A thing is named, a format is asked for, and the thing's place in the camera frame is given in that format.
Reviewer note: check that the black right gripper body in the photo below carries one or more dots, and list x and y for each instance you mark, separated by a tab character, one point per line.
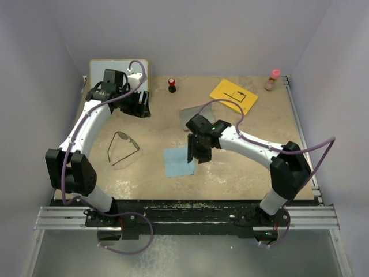
199	142

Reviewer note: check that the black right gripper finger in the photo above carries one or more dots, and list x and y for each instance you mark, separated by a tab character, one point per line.
191	149
204	155

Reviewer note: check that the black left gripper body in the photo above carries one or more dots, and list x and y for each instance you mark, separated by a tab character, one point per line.
130	104

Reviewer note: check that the blue cleaning cloth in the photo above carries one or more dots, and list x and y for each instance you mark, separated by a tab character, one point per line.
176	165

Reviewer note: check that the thin framed sunglasses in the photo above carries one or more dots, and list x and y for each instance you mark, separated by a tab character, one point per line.
121	147

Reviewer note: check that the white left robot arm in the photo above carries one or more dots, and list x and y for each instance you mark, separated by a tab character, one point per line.
68	166

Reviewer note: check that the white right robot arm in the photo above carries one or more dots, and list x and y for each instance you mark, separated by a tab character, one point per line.
289	170

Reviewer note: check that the red and black stamp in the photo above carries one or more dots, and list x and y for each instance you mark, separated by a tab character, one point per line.
171	85

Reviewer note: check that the yellow book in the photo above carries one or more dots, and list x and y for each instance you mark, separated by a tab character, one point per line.
228	90

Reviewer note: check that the pink capped small bottle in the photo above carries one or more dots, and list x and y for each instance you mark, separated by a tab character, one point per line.
275	74

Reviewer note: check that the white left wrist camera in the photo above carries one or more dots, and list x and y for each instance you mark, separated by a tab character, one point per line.
135	79

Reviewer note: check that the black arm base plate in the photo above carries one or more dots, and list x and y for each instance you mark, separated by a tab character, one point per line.
130	219

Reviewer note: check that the aluminium rail frame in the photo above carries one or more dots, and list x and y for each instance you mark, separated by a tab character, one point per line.
62	218

